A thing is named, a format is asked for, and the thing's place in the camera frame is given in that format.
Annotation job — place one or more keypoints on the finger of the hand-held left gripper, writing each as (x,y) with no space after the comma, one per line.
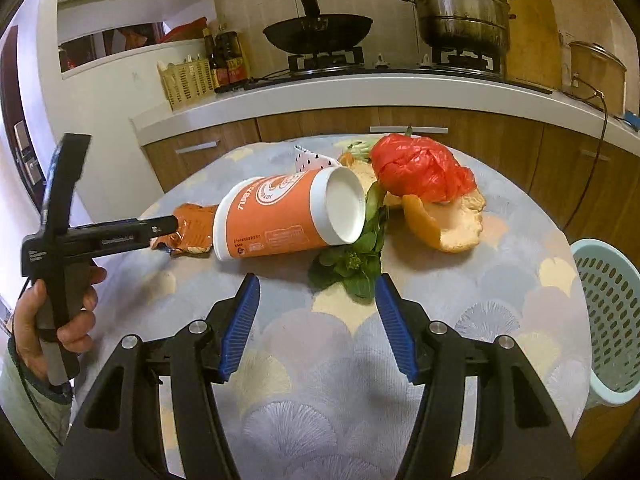
(160,226)

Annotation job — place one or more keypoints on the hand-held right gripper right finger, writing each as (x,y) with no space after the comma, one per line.
(395,325)

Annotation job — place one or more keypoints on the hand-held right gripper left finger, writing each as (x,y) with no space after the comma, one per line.
(240,325)

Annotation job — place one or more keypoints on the brown snack wrapper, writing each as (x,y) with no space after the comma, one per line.
(195,222)

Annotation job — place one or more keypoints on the green bok choy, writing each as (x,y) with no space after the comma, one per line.
(355,265)

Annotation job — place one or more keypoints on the large pomelo peel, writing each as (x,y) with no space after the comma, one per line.
(457,230)

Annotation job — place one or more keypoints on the orange paper cup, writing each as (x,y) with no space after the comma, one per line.
(280,215)

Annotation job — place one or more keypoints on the red plastic bag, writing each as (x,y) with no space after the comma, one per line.
(420,165)

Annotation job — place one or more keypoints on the light blue plastic basket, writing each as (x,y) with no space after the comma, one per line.
(615,310)

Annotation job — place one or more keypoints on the person's left forearm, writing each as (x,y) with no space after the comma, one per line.
(30,410)

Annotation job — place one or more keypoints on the person's left hand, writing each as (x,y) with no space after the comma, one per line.
(25,325)

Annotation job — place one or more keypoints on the silver door lock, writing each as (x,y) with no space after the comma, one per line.
(27,152)

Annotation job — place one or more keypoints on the yellow woven basket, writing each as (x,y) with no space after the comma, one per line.
(187,85)

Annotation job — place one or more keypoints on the small pomelo peel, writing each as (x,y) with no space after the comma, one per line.
(362,175)

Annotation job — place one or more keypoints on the white patterned paper wrapper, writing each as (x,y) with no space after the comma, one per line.
(312,160)

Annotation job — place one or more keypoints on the slim dark sauce bottle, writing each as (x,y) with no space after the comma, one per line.
(211,60)

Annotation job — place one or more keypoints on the wide dark sauce bottle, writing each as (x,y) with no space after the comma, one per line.
(232,55)

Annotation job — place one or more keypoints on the white kitchen countertop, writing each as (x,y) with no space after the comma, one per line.
(350,92)

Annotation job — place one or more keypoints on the black wok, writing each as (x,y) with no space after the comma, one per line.
(320,32)

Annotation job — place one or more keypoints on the black gas stove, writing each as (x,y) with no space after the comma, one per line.
(400,72)

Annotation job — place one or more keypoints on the small blue box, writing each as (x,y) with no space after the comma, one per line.
(632,124)

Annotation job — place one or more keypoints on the brown rice cooker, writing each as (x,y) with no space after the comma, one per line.
(595,80)

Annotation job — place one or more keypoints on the wooden cutting board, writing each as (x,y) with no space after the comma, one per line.
(535,40)

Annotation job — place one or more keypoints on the steel steamer pot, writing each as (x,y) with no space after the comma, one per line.
(460,5)

